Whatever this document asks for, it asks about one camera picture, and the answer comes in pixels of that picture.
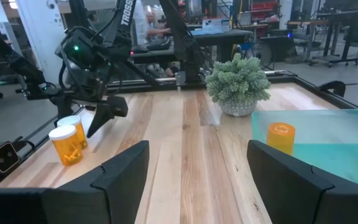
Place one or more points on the wooden workbench table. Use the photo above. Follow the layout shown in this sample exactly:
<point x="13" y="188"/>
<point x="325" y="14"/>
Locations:
<point x="309" y="25"/>

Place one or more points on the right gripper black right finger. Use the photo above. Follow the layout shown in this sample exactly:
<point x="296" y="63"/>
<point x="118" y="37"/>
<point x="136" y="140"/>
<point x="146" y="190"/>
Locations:
<point x="306" y="199"/>

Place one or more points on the black table-level camera box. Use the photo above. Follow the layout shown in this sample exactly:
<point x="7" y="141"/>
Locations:
<point x="3" y="158"/>

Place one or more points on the green artificial plant in pot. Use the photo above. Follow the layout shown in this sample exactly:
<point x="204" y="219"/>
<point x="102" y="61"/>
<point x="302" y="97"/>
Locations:
<point x="238" y="81"/>

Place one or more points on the red storage bins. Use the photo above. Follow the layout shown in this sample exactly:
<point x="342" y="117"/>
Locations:
<point x="263" y="9"/>

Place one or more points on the teal translucent plastic basket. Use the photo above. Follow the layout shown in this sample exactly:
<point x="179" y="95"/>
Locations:
<point x="322" y="155"/>

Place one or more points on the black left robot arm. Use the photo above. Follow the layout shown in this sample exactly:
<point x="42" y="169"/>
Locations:
<point x="126" y="18"/>

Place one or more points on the black curved bracket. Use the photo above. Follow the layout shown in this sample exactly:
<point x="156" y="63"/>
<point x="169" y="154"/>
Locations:
<point x="332" y="87"/>

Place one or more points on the black aluminium table frame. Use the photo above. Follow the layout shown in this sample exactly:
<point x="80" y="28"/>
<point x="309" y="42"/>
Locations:
<point x="141" y="84"/>

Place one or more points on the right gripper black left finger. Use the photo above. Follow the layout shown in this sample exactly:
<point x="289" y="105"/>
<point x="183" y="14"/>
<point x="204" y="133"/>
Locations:
<point x="104" y="199"/>

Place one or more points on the blue and white sign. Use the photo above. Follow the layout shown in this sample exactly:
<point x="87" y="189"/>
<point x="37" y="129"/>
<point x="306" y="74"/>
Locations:
<point x="212" y="24"/>

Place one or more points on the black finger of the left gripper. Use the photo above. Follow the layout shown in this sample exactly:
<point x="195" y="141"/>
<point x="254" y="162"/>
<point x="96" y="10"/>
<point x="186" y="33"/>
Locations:
<point x="104" y="115"/>
<point x="62" y="107"/>

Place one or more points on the black keyboard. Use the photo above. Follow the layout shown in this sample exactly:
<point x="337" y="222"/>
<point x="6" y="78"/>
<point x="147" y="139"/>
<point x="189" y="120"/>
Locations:
<point x="158" y="44"/>

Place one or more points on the person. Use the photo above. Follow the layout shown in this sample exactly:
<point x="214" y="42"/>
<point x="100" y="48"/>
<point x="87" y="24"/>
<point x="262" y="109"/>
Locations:
<point x="151" y="26"/>

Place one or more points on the orange pill bottle white cap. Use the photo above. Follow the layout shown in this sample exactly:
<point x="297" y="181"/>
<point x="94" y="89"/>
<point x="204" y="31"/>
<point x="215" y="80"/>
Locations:
<point x="67" y="146"/>
<point x="80" y="132"/>
<point x="281" y="137"/>

